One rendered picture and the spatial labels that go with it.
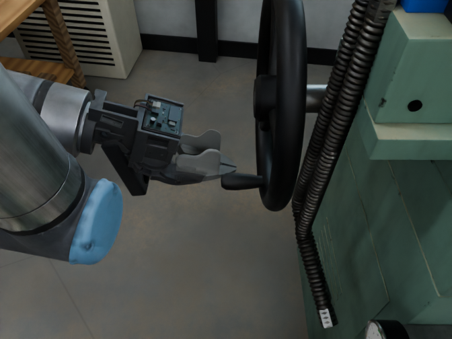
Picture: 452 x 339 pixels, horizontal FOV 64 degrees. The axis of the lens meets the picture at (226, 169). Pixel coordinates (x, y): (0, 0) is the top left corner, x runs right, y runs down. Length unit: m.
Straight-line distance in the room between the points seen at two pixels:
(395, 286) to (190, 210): 0.90
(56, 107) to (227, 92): 1.39
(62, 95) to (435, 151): 0.41
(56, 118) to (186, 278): 0.84
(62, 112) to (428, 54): 0.38
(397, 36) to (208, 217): 1.07
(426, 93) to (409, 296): 0.28
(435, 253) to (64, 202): 0.39
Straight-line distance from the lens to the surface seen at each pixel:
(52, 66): 1.83
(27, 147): 0.31
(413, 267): 0.53
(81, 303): 1.26
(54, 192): 0.34
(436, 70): 0.36
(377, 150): 0.38
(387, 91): 0.36
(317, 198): 0.50
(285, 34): 0.36
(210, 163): 0.50
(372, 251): 0.64
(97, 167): 1.55
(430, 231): 0.49
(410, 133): 0.38
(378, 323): 0.48
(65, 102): 0.47
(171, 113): 0.48
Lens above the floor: 1.11
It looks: 50 degrees down
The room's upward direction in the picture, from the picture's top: straight up
